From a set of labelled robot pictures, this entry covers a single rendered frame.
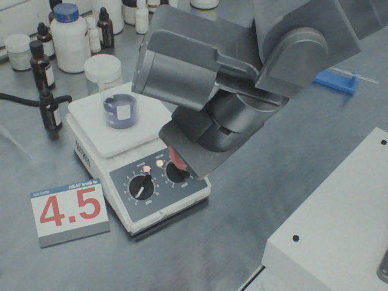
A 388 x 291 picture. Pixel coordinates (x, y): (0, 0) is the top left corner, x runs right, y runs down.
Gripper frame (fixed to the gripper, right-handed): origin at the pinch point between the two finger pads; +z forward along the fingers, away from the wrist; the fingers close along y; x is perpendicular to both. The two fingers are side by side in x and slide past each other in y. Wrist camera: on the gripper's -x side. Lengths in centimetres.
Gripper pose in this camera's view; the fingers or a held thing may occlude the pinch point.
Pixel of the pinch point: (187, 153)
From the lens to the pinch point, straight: 54.3
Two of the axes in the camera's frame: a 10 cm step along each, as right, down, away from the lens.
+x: 6.4, 7.7, -0.4
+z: -3.2, 3.2, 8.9
